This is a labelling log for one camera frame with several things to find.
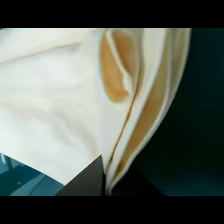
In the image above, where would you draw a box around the white T-shirt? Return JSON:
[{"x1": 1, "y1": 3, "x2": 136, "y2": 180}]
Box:
[{"x1": 0, "y1": 27, "x2": 193, "y2": 194}]

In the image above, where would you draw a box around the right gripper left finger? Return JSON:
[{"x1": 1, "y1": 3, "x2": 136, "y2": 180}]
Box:
[{"x1": 57, "y1": 154, "x2": 107, "y2": 197}]

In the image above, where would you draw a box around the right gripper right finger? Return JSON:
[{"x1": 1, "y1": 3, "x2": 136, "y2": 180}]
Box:
[{"x1": 111, "y1": 162, "x2": 166, "y2": 197}]

